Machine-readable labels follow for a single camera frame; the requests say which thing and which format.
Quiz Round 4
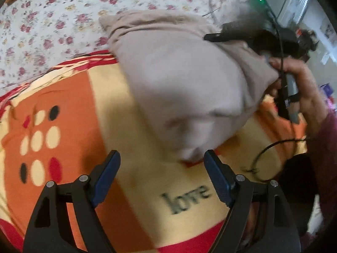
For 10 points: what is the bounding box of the beige zip jacket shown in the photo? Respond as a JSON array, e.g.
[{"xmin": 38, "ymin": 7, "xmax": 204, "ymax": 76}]
[{"xmin": 99, "ymin": 10, "xmax": 280, "ymax": 164}]

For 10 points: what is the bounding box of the person's right forearm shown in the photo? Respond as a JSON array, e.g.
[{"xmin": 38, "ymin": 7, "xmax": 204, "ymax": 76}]
[{"xmin": 300, "ymin": 111, "xmax": 337, "ymax": 248}]

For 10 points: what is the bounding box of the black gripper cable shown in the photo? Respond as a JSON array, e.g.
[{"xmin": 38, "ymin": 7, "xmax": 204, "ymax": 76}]
[{"xmin": 250, "ymin": 1, "xmax": 308, "ymax": 181}]

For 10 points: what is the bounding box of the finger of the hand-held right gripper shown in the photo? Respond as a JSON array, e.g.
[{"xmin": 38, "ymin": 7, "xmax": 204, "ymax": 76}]
[{"xmin": 204, "ymin": 32, "xmax": 225, "ymax": 42}]

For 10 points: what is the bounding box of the person's dark clothing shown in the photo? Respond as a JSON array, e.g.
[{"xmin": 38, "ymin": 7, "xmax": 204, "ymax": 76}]
[{"xmin": 279, "ymin": 153, "xmax": 320, "ymax": 236}]

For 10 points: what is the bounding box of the white floral quilt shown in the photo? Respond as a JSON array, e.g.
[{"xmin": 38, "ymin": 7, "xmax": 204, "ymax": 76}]
[{"xmin": 0, "ymin": 0, "xmax": 264, "ymax": 96}]

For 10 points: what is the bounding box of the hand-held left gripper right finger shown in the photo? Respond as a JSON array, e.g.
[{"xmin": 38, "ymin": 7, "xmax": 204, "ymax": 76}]
[{"xmin": 204, "ymin": 149, "xmax": 302, "ymax": 253}]

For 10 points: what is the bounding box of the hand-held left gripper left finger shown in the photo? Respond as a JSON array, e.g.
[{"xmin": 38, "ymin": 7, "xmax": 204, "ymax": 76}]
[{"xmin": 22, "ymin": 150, "xmax": 122, "ymax": 253}]

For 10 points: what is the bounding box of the orange yellow printed blanket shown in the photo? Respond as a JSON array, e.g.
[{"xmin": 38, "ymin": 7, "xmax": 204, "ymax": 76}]
[{"xmin": 0, "ymin": 50, "xmax": 309, "ymax": 253}]

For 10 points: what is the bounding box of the person's right hand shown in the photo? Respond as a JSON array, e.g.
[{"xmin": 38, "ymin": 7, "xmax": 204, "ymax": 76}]
[{"xmin": 266, "ymin": 57, "xmax": 330, "ymax": 137}]

